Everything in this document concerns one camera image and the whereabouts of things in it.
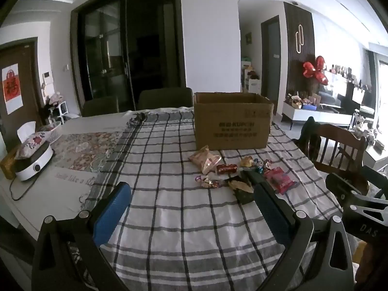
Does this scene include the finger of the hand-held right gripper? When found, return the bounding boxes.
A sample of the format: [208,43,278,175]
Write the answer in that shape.
[325,173,388,216]
[360,165,388,195]

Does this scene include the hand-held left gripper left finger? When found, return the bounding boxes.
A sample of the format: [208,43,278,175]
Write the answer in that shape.
[31,182,132,291]

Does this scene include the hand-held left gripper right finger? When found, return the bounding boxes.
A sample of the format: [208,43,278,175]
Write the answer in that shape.
[242,170,355,291]

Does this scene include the pink snack packet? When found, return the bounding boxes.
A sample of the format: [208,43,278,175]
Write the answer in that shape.
[263,167,298,195]

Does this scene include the red candy bar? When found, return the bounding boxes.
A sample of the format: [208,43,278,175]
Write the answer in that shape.
[216,164,238,175]

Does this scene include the pink tan snack bag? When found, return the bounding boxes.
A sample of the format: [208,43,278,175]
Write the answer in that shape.
[188,145,223,175]

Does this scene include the brown cardboard box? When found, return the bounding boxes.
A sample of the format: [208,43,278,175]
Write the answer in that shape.
[193,92,274,151]

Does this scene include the low coffee table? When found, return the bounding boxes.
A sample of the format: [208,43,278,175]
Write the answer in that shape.
[352,109,388,172]

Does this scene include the brown wooden chair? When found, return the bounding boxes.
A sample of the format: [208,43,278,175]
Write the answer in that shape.
[299,121,369,195]

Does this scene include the dark cloth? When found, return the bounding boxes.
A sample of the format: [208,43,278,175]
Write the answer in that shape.
[295,116,316,152]

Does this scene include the grey plaid tablecloth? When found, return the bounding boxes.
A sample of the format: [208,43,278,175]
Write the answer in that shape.
[68,108,344,291]

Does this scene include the white media cabinet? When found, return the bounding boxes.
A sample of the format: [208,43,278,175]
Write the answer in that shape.
[281,100,359,131]

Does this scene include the television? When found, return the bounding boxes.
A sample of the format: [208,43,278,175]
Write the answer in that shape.
[317,82,356,115]

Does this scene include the white electric cooker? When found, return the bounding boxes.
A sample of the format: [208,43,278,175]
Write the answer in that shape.
[15,145,56,182]

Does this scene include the white plastic basket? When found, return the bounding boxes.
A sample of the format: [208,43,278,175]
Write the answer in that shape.
[39,121,63,144]

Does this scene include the floral tissue box cover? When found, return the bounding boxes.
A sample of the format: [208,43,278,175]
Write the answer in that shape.
[15,121,50,160]

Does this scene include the dark upholstered chair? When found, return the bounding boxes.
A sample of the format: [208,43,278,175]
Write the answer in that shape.
[138,87,194,110]
[82,96,120,117]

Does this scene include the brown small box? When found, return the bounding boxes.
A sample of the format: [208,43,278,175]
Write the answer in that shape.
[0,153,17,180]

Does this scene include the white small shelf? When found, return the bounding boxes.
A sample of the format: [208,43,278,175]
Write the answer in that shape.
[51,101,70,123]

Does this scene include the red foil balloons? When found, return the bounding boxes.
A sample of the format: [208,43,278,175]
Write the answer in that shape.
[301,56,330,86]

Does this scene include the pink flower bouquet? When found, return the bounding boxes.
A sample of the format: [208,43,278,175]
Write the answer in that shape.
[45,92,64,108]

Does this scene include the white hallway shelf unit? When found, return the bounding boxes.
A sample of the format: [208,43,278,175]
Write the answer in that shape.
[242,56,261,95]

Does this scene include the dark interior door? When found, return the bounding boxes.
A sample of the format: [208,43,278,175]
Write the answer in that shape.
[261,15,281,107]

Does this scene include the brown entrance door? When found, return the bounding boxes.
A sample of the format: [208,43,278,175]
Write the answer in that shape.
[0,37,46,155]

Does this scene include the red and white door poster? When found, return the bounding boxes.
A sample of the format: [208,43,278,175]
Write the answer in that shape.
[1,64,24,115]

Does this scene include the dark glass sliding doors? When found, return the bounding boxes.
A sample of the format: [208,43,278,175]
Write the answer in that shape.
[70,0,186,117]

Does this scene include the black power cable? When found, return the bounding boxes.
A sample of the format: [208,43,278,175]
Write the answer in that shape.
[9,176,38,201]

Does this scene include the dark slatted wall panel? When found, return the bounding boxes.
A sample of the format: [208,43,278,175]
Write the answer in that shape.
[283,1,316,106]

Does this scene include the looped white wall lamp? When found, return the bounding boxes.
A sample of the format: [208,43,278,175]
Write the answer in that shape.
[295,24,305,54]

